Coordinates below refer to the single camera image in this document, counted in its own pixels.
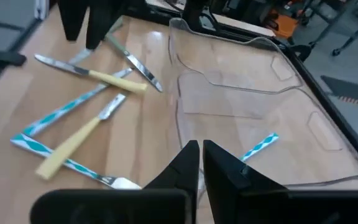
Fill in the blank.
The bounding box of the clear plastic bin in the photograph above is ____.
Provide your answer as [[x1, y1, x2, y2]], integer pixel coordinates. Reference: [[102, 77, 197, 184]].
[[174, 70, 358, 190], [168, 17, 303, 94]]

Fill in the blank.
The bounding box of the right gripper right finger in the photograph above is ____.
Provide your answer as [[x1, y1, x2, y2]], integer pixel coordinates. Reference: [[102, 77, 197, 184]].
[[203, 139, 287, 224]]

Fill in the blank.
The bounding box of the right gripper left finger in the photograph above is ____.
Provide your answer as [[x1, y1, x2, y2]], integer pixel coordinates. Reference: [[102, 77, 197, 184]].
[[143, 140, 200, 224]]

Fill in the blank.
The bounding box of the orange vacuum cleaner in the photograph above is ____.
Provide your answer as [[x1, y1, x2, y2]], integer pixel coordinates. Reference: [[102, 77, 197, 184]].
[[267, 8, 295, 40]]

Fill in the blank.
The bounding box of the yellow-handled table knife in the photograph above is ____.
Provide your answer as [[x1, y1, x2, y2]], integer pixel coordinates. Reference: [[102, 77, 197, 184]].
[[35, 92, 127, 181], [34, 53, 149, 95]]

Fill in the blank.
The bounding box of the black wheeled stand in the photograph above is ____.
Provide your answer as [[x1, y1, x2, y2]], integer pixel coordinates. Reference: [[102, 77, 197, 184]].
[[296, 0, 358, 57]]

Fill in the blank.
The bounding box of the black hazard-striped platform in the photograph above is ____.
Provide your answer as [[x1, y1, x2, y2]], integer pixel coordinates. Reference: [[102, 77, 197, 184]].
[[320, 74, 358, 109]]

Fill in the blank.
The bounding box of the green-handled table knife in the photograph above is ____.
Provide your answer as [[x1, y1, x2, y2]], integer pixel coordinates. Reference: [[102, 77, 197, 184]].
[[104, 32, 164, 93], [68, 15, 126, 65]]

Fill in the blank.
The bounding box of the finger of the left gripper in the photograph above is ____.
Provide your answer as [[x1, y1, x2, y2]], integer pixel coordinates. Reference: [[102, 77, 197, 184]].
[[57, 0, 88, 42], [85, 0, 119, 50]]

